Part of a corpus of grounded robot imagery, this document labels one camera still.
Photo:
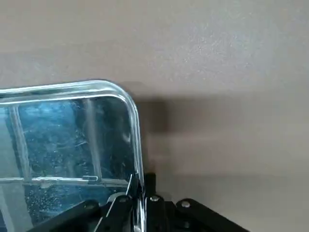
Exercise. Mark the square metal tray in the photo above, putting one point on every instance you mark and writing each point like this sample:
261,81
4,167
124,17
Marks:
60,133

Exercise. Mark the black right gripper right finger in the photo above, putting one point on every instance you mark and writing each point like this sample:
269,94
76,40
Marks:
169,217

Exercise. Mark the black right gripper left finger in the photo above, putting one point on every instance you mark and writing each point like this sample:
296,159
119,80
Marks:
72,217

